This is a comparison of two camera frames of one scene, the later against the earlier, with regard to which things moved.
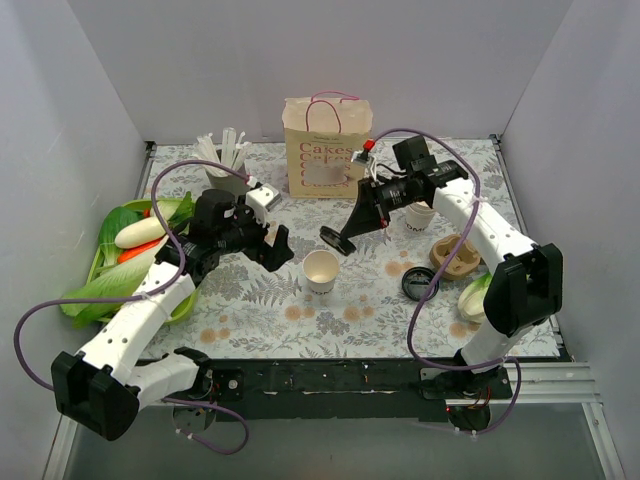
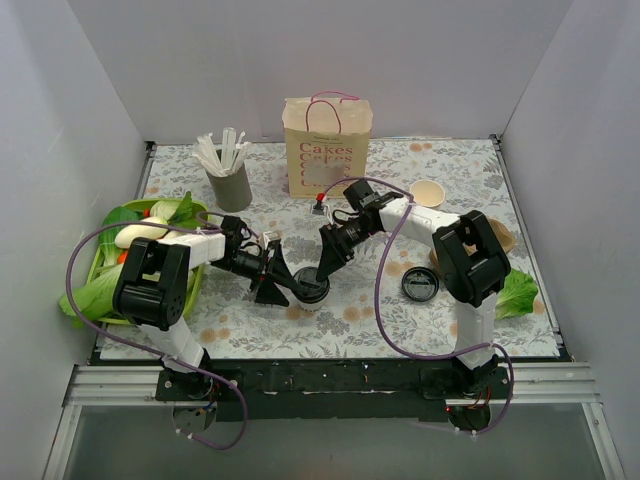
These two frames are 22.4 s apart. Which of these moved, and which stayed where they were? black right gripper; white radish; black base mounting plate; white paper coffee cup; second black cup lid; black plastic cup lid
Moved: black right gripper; white paper coffee cup; black plastic cup lid
Stayed: second black cup lid; black base mounting plate; white radish
